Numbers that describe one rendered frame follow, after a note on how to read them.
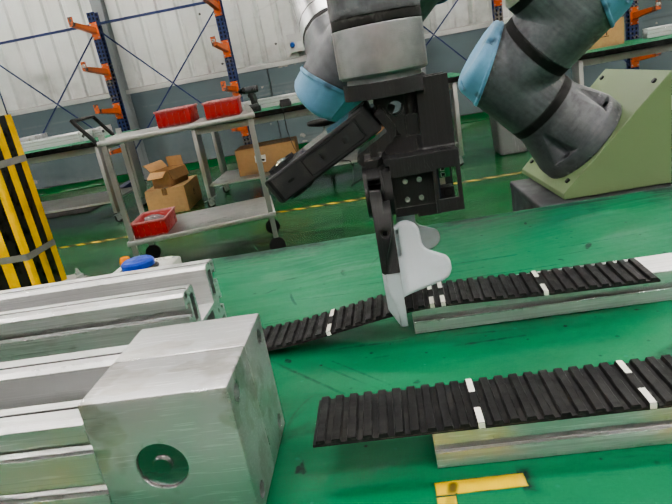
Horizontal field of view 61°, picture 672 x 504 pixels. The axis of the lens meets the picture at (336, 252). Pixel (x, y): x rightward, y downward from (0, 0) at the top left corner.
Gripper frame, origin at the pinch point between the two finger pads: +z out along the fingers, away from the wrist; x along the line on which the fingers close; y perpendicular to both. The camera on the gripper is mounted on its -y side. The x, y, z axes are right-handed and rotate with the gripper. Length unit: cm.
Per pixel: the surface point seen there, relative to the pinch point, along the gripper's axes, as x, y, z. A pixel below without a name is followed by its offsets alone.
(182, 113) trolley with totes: 289, -112, -11
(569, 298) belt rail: -0.6, 16.1, 2.2
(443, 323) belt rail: -1.3, 4.3, 2.8
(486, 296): -2.8, 8.3, -0.1
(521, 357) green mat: -7.9, 9.8, 3.5
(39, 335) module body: -3.2, -33.7, -2.6
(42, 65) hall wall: 749, -439, -90
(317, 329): -1.2, -7.6, 1.6
